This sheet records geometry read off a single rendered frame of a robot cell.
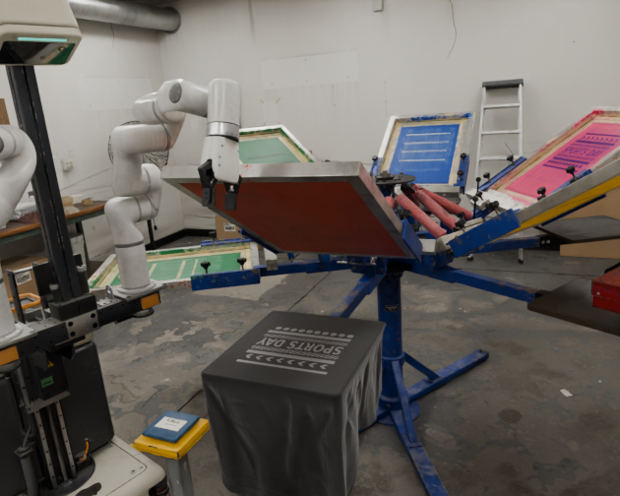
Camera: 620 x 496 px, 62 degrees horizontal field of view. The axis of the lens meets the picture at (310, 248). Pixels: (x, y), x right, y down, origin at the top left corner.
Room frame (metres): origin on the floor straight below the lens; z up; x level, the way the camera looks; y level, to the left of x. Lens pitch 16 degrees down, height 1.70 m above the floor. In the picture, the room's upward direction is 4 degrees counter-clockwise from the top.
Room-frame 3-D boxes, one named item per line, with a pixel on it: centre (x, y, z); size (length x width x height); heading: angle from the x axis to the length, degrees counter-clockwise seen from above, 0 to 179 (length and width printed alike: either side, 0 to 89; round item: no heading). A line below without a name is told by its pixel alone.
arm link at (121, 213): (1.67, 0.59, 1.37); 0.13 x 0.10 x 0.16; 136
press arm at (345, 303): (1.96, -0.14, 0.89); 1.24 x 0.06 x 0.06; 156
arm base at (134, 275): (1.67, 0.61, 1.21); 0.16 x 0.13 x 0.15; 49
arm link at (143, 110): (1.52, 0.40, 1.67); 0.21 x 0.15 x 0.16; 46
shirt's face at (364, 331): (1.51, 0.06, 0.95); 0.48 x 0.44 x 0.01; 156
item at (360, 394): (1.43, -0.13, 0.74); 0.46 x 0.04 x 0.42; 156
